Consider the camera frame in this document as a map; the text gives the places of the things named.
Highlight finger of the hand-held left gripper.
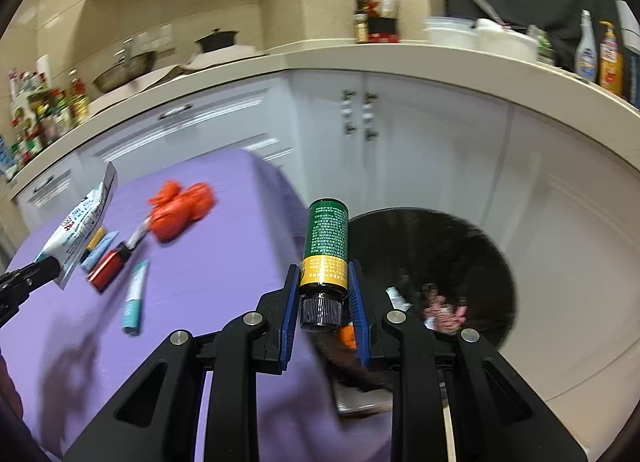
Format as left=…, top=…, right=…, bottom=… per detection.
left=0, top=256, right=62, bottom=325

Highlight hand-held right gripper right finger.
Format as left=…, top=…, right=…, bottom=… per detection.
left=347, top=259, right=588, bottom=462

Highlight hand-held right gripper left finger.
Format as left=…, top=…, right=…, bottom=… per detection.
left=62, top=262, right=301, bottom=462

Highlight long white pouch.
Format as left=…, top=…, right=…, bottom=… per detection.
left=385, top=286, right=413, bottom=313

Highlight white pouch with blue print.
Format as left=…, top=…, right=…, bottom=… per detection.
left=36, top=162, right=118, bottom=290

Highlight small red bottle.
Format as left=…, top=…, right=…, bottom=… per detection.
left=87, top=241, right=133, bottom=293

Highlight small light blue tube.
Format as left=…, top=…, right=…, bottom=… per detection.
left=80, top=231, right=121, bottom=273

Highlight green bottle with black cap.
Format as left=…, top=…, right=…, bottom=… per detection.
left=299, top=198, right=349, bottom=333

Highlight clear wrapper with orange print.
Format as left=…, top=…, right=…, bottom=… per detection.
left=422, top=283, right=468, bottom=334

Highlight small teal and white bottle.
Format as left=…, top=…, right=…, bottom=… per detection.
left=122, top=260, right=151, bottom=335

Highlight black trash bin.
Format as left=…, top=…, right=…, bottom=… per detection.
left=315, top=207, right=516, bottom=393

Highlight red plastic bag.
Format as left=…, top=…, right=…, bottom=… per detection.
left=147, top=181, right=218, bottom=243

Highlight purple tablecloth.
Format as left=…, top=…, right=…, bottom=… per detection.
left=0, top=149, right=396, bottom=462

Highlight blue and white bag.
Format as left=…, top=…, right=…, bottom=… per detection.
left=0, top=134, right=18, bottom=183

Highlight group of condiment bottles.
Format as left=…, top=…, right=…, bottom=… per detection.
left=7, top=67, right=91, bottom=163

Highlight yellow cooking oil bottle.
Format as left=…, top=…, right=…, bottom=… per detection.
left=67, top=69, right=90, bottom=125

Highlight white kitchen cabinets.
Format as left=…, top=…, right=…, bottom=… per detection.
left=12, top=67, right=640, bottom=448

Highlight steel wok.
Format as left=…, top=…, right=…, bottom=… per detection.
left=92, top=49, right=158, bottom=93

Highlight beige stove cover paper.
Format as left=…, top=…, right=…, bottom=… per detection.
left=92, top=44, right=268, bottom=103

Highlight beige kitchen countertop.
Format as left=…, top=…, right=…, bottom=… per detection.
left=10, top=42, right=640, bottom=188

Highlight dark olive oil bottle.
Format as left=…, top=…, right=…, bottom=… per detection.
left=353, top=0, right=370, bottom=44

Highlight black lidded pot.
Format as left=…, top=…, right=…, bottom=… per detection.
left=195, top=28, right=240, bottom=54

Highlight white lidded container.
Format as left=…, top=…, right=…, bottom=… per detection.
left=421, top=17, right=478, bottom=50

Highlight white open container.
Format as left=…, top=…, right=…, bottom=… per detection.
left=475, top=18, right=540, bottom=63

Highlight green packet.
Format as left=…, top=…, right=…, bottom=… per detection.
left=530, top=24, right=556, bottom=65

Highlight grey spoon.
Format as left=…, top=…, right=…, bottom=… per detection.
left=467, top=0, right=506, bottom=25

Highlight white spray bottle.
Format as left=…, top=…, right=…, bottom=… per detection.
left=574, top=9, right=600, bottom=83

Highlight orange dish soap bottle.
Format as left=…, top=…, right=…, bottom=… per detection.
left=597, top=20, right=623, bottom=97

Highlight blue bottle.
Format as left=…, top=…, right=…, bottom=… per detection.
left=622, top=49, right=640, bottom=108

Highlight cabinet door handle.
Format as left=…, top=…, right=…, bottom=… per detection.
left=340, top=89, right=357, bottom=136
left=362, top=92, right=379, bottom=143

